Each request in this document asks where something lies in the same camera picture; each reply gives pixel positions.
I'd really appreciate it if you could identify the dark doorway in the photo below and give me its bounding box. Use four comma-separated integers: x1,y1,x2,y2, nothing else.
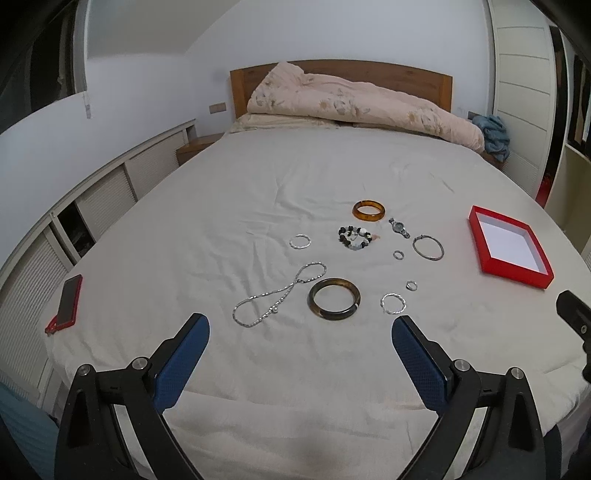
0,0,88,134

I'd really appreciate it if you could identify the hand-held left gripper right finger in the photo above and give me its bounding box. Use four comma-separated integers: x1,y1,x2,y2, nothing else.
391,315,548,480

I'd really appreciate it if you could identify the red jewelry box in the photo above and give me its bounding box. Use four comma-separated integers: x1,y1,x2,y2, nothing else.
468,205,555,291

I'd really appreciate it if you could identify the beige pillow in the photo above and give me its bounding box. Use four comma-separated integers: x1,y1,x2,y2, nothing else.
228,113,342,134

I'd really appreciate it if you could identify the twisted silver bracelet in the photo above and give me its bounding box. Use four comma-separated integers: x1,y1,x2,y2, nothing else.
380,293,407,316

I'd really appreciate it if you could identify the wooden headboard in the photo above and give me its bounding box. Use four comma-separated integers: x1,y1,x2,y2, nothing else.
230,60,454,121

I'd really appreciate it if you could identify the blue crumpled cloth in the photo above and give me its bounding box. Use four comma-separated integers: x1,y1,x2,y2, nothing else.
472,114,511,162

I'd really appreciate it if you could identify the blue ribbed fabric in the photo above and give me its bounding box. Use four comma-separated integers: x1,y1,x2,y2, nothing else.
0,381,55,480

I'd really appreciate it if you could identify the open white shelf unit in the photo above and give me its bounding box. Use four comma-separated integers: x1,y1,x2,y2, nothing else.
551,28,591,273

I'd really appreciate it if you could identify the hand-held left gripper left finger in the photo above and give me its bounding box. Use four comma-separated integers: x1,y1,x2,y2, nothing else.
54,313,211,480

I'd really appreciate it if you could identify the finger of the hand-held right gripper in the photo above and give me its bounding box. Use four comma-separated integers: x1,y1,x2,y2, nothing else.
556,290,591,384

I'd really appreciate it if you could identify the red bag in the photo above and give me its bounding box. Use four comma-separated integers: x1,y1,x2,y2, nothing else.
537,170,556,208

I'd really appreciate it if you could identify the amber bangle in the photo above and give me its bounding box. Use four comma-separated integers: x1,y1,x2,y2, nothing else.
352,199,386,223

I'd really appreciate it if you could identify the pink floral duvet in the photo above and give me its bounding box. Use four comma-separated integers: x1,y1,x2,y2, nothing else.
246,62,486,153

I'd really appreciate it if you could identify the low white slatted cabinet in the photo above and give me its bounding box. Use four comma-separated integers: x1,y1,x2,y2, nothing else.
0,117,198,407

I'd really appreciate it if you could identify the thin silver bangle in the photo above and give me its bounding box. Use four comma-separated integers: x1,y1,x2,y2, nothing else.
412,235,446,260

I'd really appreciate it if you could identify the white wardrobe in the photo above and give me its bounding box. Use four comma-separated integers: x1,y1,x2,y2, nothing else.
487,0,561,204

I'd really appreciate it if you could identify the black and white beaded bracelet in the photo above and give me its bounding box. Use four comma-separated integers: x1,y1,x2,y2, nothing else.
337,224,374,250

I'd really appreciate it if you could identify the red smartphone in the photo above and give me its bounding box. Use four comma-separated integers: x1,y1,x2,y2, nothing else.
45,274,84,335

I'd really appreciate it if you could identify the silver pearl necklace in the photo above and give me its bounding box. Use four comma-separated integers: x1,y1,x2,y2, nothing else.
232,261,329,329

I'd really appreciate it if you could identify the dark tortoiseshell bangle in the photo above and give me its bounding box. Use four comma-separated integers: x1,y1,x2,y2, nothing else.
307,278,361,322

